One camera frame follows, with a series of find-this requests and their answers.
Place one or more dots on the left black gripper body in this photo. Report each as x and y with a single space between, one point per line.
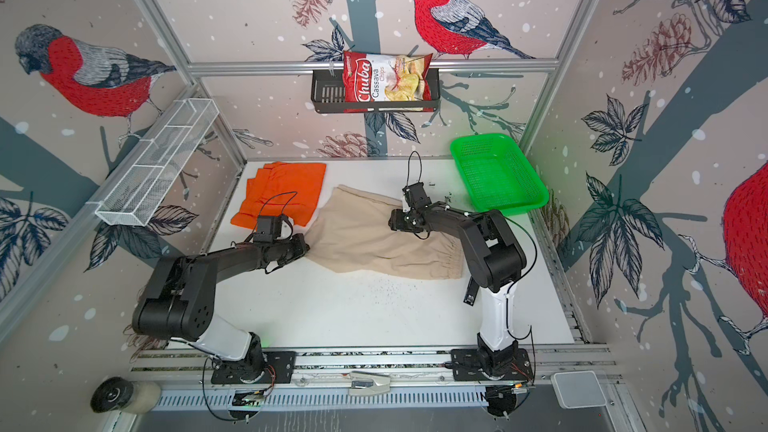
289 250

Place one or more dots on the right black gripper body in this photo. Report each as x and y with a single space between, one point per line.
403 221

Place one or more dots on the beige shorts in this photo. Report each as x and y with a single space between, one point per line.
351 233

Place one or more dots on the orange shorts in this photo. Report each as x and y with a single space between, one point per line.
278 188

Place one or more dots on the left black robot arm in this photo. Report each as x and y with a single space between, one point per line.
178 301

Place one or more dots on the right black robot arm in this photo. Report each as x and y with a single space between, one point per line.
496 262

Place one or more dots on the green plastic basket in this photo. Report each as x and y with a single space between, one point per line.
497 175

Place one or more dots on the small black marker object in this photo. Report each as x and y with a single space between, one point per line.
471 292

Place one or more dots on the red cassava chips bag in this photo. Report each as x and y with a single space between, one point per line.
387 78

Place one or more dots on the grey clip tool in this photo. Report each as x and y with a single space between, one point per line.
365 384

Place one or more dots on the tape roll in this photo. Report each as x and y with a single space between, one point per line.
119 394

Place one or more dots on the white square box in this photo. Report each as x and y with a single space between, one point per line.
578 390

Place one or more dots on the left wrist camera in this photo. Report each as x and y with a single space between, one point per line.
268 229

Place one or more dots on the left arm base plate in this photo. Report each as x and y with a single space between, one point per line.
270 367

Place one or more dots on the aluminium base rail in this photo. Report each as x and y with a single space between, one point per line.
419 378

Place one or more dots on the white wire mesh shelf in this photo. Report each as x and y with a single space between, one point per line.
162 155

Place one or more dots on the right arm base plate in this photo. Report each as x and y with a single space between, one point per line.
469 365

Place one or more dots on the black wall basket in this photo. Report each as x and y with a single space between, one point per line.
328 96

